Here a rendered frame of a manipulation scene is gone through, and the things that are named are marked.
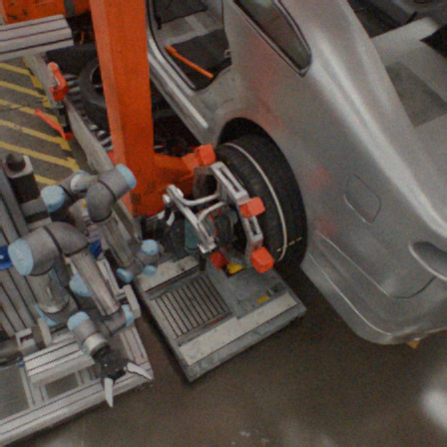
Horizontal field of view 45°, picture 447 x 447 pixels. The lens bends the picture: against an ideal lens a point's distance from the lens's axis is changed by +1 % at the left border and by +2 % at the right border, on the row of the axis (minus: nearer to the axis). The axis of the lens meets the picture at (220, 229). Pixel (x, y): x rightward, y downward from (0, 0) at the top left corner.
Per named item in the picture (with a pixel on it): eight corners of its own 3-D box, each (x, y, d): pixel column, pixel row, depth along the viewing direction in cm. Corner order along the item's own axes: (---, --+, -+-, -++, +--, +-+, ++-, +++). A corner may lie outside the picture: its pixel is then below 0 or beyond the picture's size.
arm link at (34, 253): (83, 313, 223) (59, 240, 179) (51, 334, 217) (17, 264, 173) (68, 293, 228) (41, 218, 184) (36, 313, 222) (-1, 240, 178)
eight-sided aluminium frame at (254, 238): (254, 279, 277) (268, 218, 233) (243, 284, 275) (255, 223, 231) (202, 208, 303) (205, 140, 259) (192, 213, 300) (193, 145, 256)
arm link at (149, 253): (145, 259, 235) (146, 272, 244) (162, 244, 240) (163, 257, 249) (132, 250, 238) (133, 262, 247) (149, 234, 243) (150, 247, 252)
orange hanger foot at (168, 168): (232, 176, 326) (237, 135, 298) (158, 209, 308) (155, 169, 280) (219, 158, 334) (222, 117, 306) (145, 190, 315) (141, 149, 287)
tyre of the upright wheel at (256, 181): (231, 114, 279) (241, 213, 321) (193, 129, 270) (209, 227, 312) (312, 166, 233) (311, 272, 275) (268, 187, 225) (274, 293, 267)
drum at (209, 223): (236, 229, 270) (239, 213, 259) (202, 246, 263) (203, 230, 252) (223, 211, 277) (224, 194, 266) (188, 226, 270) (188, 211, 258)
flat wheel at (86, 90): (64, 108, 387) (57, 82, 368) (124, 63, 420) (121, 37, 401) (135, 150, 367) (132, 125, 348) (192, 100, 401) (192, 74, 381)
